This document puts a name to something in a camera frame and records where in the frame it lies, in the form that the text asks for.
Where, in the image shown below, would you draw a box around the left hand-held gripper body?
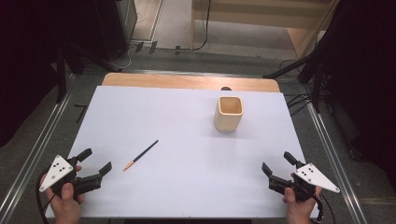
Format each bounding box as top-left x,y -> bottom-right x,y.
38,154 -> 104,199

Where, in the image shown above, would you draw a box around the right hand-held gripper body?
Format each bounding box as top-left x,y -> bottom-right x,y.
268,160 -> 341,203

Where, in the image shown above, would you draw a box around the dark blue thin brush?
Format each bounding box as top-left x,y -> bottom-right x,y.
122,139 -> 160,173

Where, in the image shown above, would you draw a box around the beige square cup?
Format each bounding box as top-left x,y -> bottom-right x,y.
213,95 -> 245,133

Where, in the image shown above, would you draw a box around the person's left hand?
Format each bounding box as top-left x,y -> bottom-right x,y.
41,164 -> 86,224

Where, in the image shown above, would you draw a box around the person's right hand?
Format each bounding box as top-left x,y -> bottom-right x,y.
282,173 -> 323,224

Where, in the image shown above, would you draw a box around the black metal stand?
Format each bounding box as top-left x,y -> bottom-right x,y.
262,46 -> 331,114
54,41 -> 123,105

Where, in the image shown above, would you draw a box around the white board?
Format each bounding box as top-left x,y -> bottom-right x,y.
45,85 -> 320,219

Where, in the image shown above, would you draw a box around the dark curtain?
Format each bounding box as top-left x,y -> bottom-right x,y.
317,0 -> 396,190
0,0 -> 94,149

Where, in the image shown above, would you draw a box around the wooden table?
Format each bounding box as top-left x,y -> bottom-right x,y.
101,72 -> 281,93

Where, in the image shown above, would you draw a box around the black cabinet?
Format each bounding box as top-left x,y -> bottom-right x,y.
92,0 -> 138,62

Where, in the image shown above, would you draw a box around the metal floor rail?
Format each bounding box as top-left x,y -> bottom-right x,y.
0,73 -> 78,224
298,84 -> 369,224

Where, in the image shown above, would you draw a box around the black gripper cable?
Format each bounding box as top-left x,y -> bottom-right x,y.
35,169 -> 58,224
312,192 -> 337,224

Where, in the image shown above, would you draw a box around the black floor cables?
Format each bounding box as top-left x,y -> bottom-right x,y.
284,92 -> 314,118

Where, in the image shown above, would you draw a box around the white floor cable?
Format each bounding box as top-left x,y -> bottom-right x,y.
109,43 -> 140,71

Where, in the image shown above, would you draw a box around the light wooden furniture frame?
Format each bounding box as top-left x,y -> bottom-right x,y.
190,0 -> 341,60

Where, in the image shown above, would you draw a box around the black hanging cable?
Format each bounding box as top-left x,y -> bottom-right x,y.
191,0 -> 213,52

